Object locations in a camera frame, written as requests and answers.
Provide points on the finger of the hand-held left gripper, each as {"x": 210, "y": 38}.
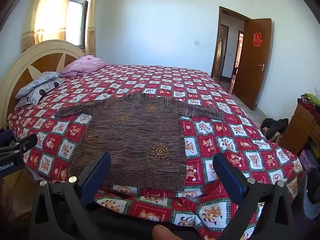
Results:
{"x": 22, "y": 143}

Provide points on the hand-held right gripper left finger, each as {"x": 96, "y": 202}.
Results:
{"x": 97, "y": 177}

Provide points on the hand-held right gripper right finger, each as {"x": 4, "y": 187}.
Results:
{"x": 230, "y": 180}

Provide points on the brown knitted sweater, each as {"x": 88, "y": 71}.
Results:
{"x": 135, "y": 135}

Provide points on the dark clothes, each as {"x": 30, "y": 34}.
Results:
{"x": 4, "y": 133}

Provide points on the person's right hand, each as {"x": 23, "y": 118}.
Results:
{"x": 165, "y": 233}

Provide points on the striped cloth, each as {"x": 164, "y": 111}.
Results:
{"x": 20, "y": 103}

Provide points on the light blue floral pillow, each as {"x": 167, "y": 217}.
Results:
{"x": 37, "y": 82}

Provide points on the dark bag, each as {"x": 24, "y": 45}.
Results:
{"x": 273, "y": 126}

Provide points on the cream and wood headboard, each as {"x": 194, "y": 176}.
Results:
{"x": 15, "y": 70}

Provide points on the purple box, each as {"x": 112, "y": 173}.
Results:
{"x": 308, "y": 158}

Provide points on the red printed bear quilt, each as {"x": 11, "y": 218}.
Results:
{"x": 225, "y": 97}

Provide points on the wooden cabinet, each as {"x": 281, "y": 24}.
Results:
{"x": 297, "y": 130}

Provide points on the pink blanket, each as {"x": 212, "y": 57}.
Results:
{"x": 82, "y": 65}

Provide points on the brown wooden door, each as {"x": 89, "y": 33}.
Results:
{"x": 252, "y": 80}

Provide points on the dark red cloth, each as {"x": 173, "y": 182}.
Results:
{"x": 306, "y": 103}

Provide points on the green cloth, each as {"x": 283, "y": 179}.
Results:
{"x": 310, "y": 97}

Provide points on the hallway door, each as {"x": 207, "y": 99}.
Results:
{"x": 223, "y": 52}

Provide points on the window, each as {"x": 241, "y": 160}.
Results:
{"x": 76, "y": 22}

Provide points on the wide yellow curtain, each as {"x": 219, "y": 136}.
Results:
{"x": 47, "y": 12}

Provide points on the red paper door decoration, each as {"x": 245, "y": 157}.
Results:
{"x": 257, "y": 39}

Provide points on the narrow yellow curtain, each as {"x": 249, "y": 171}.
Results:
{"x": 92, "y": 17}

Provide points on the brown door frame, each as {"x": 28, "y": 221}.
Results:
{"x": 215, "y": 55}

